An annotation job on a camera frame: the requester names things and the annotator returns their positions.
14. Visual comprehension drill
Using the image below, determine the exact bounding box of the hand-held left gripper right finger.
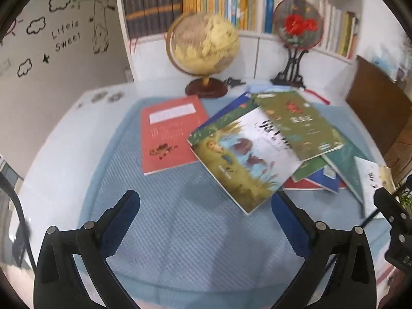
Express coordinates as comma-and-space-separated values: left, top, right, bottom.
271, 192, 378, 309

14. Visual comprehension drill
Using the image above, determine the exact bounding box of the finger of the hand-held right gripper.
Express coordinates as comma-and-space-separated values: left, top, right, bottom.
373, 174, 412, 272

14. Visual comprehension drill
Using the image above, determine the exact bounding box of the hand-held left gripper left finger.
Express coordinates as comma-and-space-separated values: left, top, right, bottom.
34, 190, 141, 309

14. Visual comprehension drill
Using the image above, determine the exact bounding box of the pond scene picture book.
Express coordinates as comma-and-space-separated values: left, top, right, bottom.
187, 106, 304, 216

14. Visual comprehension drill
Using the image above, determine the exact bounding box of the row of white and colourful books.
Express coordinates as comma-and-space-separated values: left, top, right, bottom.
263, 0, 360, 60

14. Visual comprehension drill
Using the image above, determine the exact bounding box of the row of dark grey books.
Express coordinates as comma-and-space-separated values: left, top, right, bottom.
121, 0, 184, 39

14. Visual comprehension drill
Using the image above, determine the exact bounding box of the green potted plant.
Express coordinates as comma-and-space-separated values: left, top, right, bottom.
397, 185, 412, 217

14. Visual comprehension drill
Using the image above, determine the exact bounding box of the white cover book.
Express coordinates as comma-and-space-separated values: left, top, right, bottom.
353, 156, 396, 220

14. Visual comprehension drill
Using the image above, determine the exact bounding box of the thin red book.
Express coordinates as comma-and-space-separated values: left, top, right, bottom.
282, 176, 323, 191

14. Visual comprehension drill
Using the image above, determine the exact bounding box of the dark green large book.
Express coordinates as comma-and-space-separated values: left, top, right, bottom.
321, 128, 368, 207

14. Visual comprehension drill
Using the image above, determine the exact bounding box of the blue book with white label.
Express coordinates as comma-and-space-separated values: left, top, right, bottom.
304, 165, 347, 194

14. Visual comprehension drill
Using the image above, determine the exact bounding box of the blue mesh table mat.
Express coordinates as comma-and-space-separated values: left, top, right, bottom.
76, 96, 388, 298

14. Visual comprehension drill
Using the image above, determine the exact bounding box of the red cover book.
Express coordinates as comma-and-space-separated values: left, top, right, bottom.
140, 95, 210, 176

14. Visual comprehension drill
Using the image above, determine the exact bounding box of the brown wooden furniture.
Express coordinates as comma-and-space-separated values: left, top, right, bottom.
345, 55, 412, 182

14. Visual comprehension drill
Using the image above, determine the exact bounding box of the green cover picture book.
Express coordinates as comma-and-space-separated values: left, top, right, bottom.
255, 90, 346, 162

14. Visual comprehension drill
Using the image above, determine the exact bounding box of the black curved bar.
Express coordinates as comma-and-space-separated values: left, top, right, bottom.
0, 170, 37, 268

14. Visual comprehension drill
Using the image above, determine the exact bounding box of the red tassel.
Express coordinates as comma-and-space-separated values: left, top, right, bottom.
304, 87, 331, 105

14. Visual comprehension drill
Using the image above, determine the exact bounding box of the dark blue cover book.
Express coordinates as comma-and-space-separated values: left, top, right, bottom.
188, 92, 260, 137

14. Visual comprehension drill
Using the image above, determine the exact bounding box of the small black figurine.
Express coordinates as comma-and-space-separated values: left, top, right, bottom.
223, 77, 246, 89

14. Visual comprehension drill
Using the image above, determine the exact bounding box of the white bookshelf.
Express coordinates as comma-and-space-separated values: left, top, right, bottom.
114, 0, 365, 83

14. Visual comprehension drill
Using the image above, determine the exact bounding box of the antique style desk globe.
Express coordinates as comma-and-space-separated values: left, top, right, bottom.
165, 12, 241, 99

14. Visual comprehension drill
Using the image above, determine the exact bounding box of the round embroidered fan on stand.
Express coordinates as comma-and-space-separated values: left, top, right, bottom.
269, 0, 324, 90

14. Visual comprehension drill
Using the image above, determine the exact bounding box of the black line wall decal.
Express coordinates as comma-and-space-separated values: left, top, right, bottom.
0, 0, 117, 78

